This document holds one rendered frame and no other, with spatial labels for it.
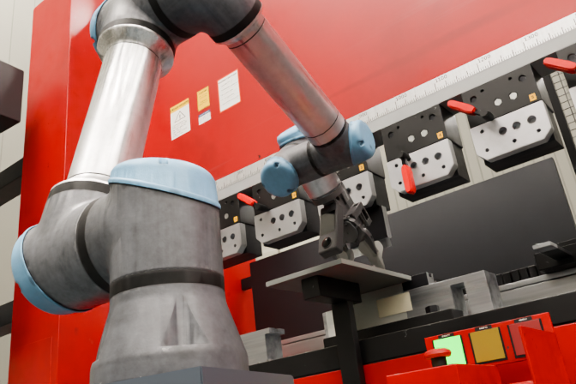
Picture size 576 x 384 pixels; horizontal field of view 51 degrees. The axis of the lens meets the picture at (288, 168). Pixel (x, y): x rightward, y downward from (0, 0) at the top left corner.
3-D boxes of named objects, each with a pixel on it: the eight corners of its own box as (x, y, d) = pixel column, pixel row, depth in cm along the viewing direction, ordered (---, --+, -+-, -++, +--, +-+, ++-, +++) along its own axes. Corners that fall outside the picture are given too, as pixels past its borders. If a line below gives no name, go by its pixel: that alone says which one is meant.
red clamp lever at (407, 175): (404, 193, 126) (395, 152, 130) (413, 197, 129) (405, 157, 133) (411, 190, 125) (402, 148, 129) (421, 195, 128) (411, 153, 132)
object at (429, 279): (349, 307, 136) (346, 294, 137) (356, 309, 138) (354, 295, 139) (429, 285, 125) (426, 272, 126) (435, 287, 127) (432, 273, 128)
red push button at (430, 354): (423, 376, 87) (417, 351, 88) (435, 376, 90) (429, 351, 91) (449, 372, 85) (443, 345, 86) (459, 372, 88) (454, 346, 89)
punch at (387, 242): (351, 257, 139) (345, 218, 143) (356, 258, 141) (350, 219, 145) (389, 245, 134) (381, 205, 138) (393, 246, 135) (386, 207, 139)
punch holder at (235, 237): (201, 265, 165) (198, 208, 171) (224, 269, 171) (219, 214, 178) (242, 250, 157) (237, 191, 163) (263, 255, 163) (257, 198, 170)
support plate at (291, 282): (266, 287, 118) (265, 282, 118) (341, 299, 137) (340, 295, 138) (342, 263, 108) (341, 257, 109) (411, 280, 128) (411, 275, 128)
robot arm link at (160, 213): (167, 261, 55) (162, 129, 61) (72, 294, 62) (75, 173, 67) (249, 279, 64) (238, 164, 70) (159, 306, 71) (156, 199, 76)
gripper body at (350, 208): (375, 223, 133) (348, 176, 131) (363, 243, 125) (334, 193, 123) (345, 233, 137) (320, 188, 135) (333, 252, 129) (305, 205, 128)
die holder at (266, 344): (137, 398, 169) (136, 363, 173) (153, 397, 174) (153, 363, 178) (273, 368, 143) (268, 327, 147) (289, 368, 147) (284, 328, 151)
